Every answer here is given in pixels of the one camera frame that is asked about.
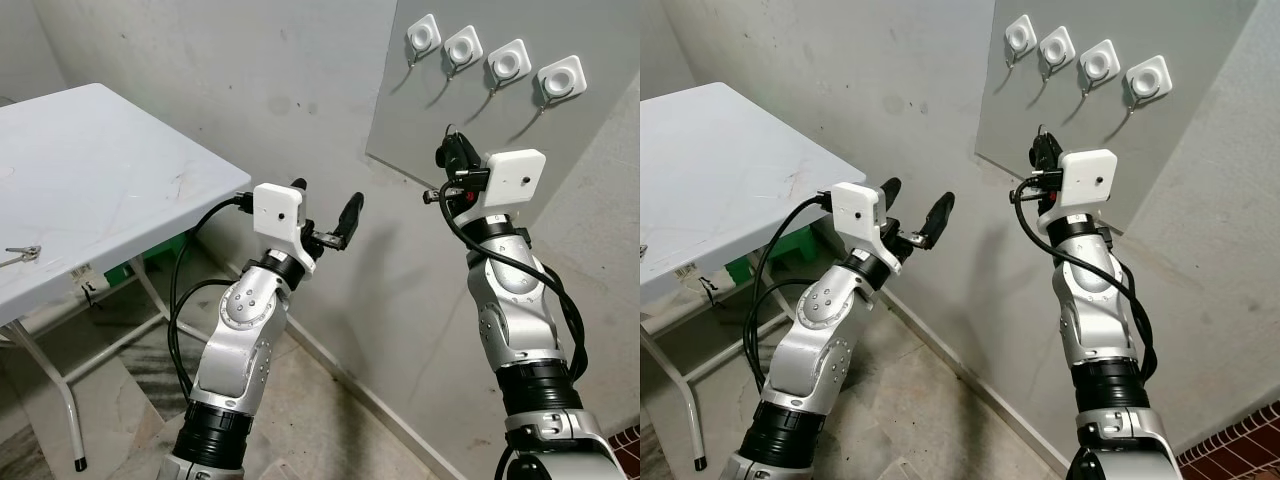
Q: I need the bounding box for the green plastic crate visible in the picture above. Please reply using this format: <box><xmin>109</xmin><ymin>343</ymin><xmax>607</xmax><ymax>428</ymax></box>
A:
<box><xmin>727</xmin><ymin>228</ymin><xmax>813</xmax><ymax>286</ymax></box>
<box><xmin>103</xmin><ymin>232</ymin><xmax>193</xmax><ymax>289</ymax></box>

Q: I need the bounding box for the grey skirting board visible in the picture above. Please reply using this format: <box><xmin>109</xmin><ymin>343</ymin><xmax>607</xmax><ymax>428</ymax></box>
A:
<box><xmin>815</xmin><ymin>228</ymin><xmax>1069</xmax><ymax>477</ymax></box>
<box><xmin>195</xmin><ymin>238</ymin><xmax>471</xmax><ymax>480</ymax></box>

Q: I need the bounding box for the white folding table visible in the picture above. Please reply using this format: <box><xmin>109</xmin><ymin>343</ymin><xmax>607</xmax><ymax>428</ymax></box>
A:
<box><xmin>0</xmin><ymin>83</ymin><xmax>252</xmax><ymax>473</ymax></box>
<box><xmin>640</xmin><ymin>82</ymin><xmax>867</xmax><ymax>473</ymax></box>

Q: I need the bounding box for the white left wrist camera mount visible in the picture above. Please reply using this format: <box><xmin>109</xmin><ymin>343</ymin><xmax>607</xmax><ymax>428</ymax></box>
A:
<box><xmin>830</xmin><ymin>182</ymin><xmax>893</xmax><ymax>273</ymax></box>
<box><xmin>252</xmin><ymin>183</ymin><xmax>319</xmax><ymax>276</ymax></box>

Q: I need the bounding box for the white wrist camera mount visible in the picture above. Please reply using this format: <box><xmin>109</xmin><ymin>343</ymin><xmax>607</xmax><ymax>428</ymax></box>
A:
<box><xmin>470</xmin><ymin>150</ymin><xmax>547</xmax><ymax>237</ymax></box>
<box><xmin>252</xmin><ymin>183</ymin><xmax>319</xmax><ymax>276</ymax></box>
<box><xmin>830</xmin><ymin>182</ymin><xmax>893</xmax><ymax>273</ymax></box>
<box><xmin>1040</xmin><ymin>150</ymin><xmax>1118</xmax><ymax>237</ymax></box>

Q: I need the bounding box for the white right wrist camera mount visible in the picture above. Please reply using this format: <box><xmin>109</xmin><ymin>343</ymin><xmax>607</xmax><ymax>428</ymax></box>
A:
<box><xmin>1040</xmin><ymin>150</ymin><xmax>1118</xmax><ymax>237</ymax></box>
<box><xmin>470</xmin><ymin>150</ymin><xmax>547</xmax><ymax>237</ymax></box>

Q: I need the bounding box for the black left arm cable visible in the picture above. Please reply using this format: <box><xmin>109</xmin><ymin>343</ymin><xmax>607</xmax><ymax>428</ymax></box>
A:
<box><xmin>167</xmin><ymin>195</ymin><xmax>253</xmax><ymax>401</ymax></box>
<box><xmin>745</xmin><ymin>193</ymin><xmax>836</xmax><ymax>393</ymax></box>

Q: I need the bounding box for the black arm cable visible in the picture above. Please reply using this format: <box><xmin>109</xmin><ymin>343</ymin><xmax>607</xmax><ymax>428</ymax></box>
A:
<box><xmin>167</xmin><ymin>195</ymin><xmax>253</xmax><ymax>401</ymax></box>
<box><xmin>1010</xmin><ymin>170</ymin><xmax>1159</xmax><ymax>383</ymax></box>
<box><xmin>424</xmin><ymin>168</ymin><xmax>589</xmax><ymax>383</ymax></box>
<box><xmin>745</xmin><ymin>193</ymin><xmax>836</xmax><ymax>393</ymax></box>

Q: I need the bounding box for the grey wall board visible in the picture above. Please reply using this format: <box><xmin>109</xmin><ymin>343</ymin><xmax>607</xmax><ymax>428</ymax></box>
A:
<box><xmin>975</xmin><ymin>0</ymin><xmax>1259</xmax><ymax>233</ymax></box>
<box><xmin>365</xmin><ymin>0</ymin><xmax>641</xmax><ymax>236</ymax></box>

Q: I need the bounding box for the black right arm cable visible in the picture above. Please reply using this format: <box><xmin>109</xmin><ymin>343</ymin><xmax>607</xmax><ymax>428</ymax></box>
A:
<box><xmin>424</xmin><ymin>168</ymin><xmax>589</xmax><ymax>383</ymax></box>
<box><xmin>1010</xmin><ymin>170</ymin><xmax>1159</xmax><ymax>383</ymax></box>

